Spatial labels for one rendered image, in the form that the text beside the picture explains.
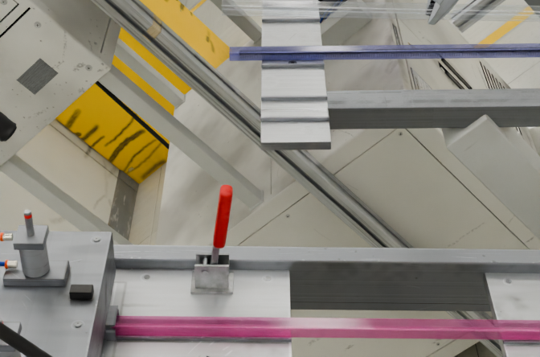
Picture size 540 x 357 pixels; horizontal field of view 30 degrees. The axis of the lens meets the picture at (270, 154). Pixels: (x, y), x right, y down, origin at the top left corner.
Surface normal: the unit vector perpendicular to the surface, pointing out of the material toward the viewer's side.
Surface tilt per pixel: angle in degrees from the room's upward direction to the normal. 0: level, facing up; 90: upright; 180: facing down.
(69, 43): 90
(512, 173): 90
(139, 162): 90
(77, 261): 44
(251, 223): 90
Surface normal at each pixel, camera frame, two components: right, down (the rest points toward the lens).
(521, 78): -0.68, -0.60
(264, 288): 0.02, -0.82
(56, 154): 0.73, -0.56
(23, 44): 0.00, 0.57
